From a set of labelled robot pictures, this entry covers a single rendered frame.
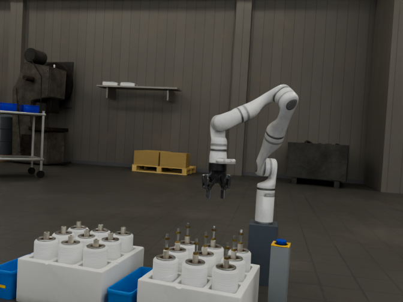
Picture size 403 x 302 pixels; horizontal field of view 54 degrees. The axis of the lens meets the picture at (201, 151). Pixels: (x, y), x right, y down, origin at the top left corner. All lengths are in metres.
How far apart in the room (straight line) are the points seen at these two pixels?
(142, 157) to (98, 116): 1.73
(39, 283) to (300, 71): 7.09
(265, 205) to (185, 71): 6.61
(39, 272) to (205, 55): 7.06
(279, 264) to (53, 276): 0.90
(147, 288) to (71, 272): 0.33
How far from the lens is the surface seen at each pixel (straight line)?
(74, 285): 1.72
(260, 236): 2.03
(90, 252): 1.68
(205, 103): 8.26
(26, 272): 1.83
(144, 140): 8.54
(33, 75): 8.60
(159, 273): 1.55
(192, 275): 1.50
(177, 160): 7.48
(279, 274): 1.64
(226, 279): 1.47
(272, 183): 2.01
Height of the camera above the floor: 0.72
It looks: 2 degrees down
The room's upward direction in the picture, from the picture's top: 3 degrees clockwise
